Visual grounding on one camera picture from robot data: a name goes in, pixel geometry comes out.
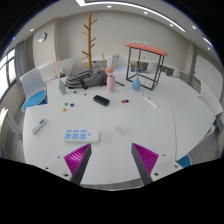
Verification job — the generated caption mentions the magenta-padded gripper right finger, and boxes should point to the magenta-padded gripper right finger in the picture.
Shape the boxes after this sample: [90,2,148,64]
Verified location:
[130,142,183,186]

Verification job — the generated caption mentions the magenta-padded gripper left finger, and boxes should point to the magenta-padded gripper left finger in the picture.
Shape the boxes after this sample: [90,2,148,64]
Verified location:
[43,143,93,186]

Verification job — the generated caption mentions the blue seat chair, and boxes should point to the blue seat chair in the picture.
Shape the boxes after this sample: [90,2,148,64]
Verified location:
[176,155,193,168]

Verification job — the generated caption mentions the white remote control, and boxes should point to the white remote control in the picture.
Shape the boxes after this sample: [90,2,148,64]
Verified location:
[31,117,48,135]

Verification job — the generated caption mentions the black rectangular case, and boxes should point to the black rectangular case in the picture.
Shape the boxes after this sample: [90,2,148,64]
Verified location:
[92,94,111,107]

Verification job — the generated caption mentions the green vase with dried flowers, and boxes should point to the green vase with dried flowers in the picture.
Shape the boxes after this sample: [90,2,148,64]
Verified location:
[53,55,68,95]

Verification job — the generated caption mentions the blue vase with dried flowers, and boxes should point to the blue vase with dried flowers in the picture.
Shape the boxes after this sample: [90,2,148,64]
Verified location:
[128,58,148,92]

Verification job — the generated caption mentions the grey backpack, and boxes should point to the grey backpack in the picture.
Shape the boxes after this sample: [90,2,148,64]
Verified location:
[65,68,109,90]

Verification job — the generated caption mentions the pink vase with flowers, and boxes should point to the pink vase with flowers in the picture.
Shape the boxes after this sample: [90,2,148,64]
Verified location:
[101,53,123,94]

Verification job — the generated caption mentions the white chair with blue cushion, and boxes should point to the white chair with blue cushion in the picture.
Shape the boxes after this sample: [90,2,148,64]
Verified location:
[19,67,48,112]

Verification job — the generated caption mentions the black-framed orange-top side table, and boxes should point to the black-framed orange-top side table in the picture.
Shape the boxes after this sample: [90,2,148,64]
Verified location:
[124,42,168,91]

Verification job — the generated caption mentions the window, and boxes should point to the window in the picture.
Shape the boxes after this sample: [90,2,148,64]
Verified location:
[0,48,17,101]

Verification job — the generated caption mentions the grey curtain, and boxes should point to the grey curtain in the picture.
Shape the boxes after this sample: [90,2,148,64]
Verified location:
[13,40,27,84]

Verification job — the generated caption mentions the wooden coat stand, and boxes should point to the wooden coat stand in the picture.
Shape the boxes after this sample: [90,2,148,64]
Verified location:
[81,12,99,70]

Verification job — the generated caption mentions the short ceiling light strip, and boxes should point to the short ceiling light strip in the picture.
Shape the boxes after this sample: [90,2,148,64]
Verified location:
[201,35,214,48]

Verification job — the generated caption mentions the long ceiling light strip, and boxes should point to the long ceiling light strip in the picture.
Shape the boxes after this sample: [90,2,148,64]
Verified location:
[75,0,187,33]

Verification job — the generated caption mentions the recessed ceiling spot lights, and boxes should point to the recessed ceiling spot lights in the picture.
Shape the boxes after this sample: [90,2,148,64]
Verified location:
[29,3,198,33]

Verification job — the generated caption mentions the white chair frame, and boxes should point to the white chair frame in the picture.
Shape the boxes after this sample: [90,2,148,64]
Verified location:
[0,107,23,141]

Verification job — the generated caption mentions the round wall clock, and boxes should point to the round wall clock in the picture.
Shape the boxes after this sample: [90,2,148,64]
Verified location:
[37,31,48,43]

